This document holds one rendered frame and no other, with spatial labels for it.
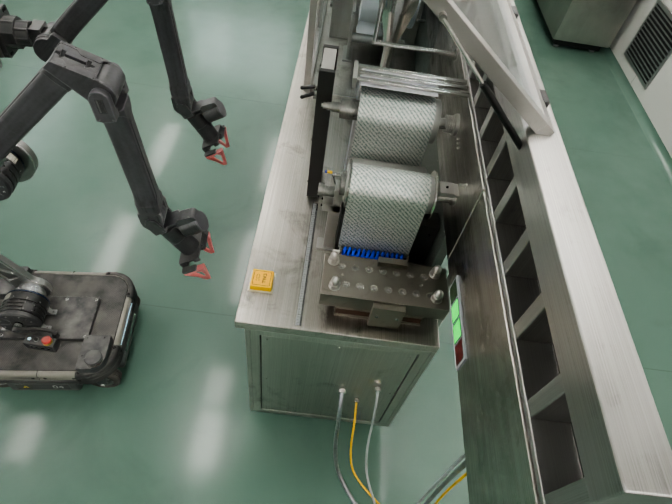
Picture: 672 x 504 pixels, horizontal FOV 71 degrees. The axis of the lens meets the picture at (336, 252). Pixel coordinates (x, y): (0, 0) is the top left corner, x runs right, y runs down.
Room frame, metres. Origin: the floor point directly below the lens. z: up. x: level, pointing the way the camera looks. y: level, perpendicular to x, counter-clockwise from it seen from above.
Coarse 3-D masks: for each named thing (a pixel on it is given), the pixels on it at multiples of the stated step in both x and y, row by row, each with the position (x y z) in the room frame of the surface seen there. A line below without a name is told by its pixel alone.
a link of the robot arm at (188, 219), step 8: (168, 208) 0.81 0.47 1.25; (192, 208) 0.81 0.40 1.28; (168, 216) 0.79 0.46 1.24; (176, 216) 0.78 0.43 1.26; (184, 216) 0.78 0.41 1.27; (192, 216) 0.78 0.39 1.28; (200, 216) 0.80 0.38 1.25; (144, 224) 0.73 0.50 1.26; (152, 224) 0.74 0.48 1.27; (160, 224) 0.74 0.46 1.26; (168, 224) 0.76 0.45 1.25; (176, 224) 0.76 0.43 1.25; (184, 224) 0.77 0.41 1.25; (192, 224) 0.77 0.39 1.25; (200, 224) 0.78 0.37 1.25; (208, 224) 0.81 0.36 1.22; (152, 232) 0.73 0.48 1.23; (160, 232) 0.74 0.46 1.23; (184, 232) 0.76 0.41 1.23; (192, 232) 0.76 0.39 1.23
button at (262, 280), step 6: (258, 270) 0.89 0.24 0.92; (264, 270) 0.90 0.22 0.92; (252, 276) 0.86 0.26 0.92; (258, 276) 0.87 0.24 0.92; (264, 276) 0.87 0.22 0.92; (270, 276) 0.88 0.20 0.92; (252, 282) 0.84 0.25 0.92; (258, 282) 0.84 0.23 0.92; (264, 282) 0.85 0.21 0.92; (270, 282) 0.85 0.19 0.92; (252, 288) 0.83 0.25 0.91; (258, 288) 0.83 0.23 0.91; (264, 288) 0.83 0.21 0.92; (270, 288) 0.83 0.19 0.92
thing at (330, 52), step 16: (336, 48) 1.45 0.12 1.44; (320, 64) 1.45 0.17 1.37; (336, 64) 1.45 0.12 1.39; (320, 80) 1.30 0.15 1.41; (320, 96) 1.30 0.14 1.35; (320, 112) 1.30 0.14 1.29; (320, 128) 1.30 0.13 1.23; (320, 144) 1.30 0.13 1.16; (320, 160) 1.30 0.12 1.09; (320, 176) 1.30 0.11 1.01
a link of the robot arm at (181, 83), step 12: (156, 0) 1.21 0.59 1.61; (168, 0) 1.25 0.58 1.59; (156, 12) 1.23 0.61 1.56; (168, 12) 1.24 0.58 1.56; (156, 24) 1.23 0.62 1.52; (168, 24) 1.24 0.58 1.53; (168, 36) 1.24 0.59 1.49; (168, 48) 1.24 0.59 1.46; (180, 48) 1.26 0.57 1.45; (168, 60) 1.23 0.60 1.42; (180, 60) 1.25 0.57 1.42; (168, 72) 1.23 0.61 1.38; (180, 72) 1.24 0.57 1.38; (180, 84) 1.24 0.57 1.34; (180, 96) 1.23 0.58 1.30; (192, 96) 1.28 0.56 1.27
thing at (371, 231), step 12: (348, 216) 0.98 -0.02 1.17; (360, 216) 0.98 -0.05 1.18; (372, 216) 0.98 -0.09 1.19; (384, 216) 0.99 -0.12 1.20; (396, 216) 0.99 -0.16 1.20; (348, 228) 0.98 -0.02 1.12; (360, 228) 0.98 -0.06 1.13; (372, 228) 0.99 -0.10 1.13; (384, 228) 0.99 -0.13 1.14; (396, 228) 0.99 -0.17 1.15; (408, 228) 0.99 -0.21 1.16; (348, 240) 0.98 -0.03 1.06; (360, 240) 0.98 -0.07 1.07; (372, 240) 0.99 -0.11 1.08; (384, 240) 0.99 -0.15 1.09; (396, 240) 0.99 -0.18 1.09; (408, 240) 0.99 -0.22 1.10; (396, 252) 0.99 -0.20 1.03; (408, 252) 1.00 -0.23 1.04
